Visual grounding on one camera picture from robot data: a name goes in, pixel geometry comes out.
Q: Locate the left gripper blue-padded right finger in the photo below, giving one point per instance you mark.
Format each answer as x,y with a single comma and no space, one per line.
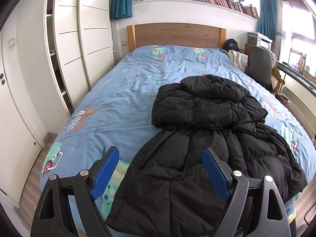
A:
267,216

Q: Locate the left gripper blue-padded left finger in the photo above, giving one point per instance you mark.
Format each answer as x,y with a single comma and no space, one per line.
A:
53,216

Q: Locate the black puffer jacket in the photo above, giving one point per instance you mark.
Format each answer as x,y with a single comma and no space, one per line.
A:
174,185

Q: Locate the light blue cartoon bedspread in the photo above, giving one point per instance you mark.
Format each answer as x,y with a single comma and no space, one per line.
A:
117,112

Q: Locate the grey office chair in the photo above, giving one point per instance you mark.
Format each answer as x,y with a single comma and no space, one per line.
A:
261,64

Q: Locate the cream cloth pile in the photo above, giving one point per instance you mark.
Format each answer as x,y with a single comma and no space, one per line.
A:
238,59

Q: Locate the dark blue backpack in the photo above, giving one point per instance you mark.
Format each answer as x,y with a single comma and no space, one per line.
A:
231,44

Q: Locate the white printer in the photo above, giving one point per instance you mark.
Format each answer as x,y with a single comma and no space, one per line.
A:
260,40

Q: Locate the teal curtain right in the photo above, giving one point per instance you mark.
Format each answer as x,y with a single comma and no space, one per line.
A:
270,18

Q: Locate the teal curtain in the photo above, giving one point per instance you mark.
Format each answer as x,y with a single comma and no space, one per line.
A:
120,9
270,18

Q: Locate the wooden headboard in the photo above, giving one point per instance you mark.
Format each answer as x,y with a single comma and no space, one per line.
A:
183,34

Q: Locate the white sliding-door wardrobe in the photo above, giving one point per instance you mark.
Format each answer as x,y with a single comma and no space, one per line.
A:
80,46

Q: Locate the teal curtain left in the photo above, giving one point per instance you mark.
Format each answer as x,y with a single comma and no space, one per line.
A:
120,9

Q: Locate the white door with handle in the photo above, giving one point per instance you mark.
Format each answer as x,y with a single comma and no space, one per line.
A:
19,148

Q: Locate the white wall switch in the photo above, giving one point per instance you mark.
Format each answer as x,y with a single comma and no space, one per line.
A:
11,42

